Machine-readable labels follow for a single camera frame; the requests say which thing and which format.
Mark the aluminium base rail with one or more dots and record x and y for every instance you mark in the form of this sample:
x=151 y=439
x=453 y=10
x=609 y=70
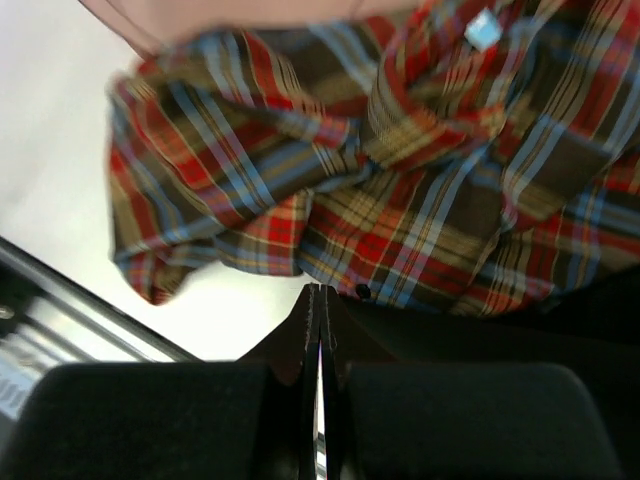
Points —
x=48 y=320

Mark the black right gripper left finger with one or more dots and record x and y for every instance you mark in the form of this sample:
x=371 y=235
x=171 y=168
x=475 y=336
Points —
x=253 y=418

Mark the pink plastic basin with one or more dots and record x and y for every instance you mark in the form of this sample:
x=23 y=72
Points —
x=149 y=25

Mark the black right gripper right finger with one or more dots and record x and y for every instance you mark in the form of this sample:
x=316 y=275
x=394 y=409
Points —
x=388 y=419

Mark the red plaid shirt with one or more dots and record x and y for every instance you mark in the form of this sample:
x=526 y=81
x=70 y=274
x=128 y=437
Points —
x=469 y=157

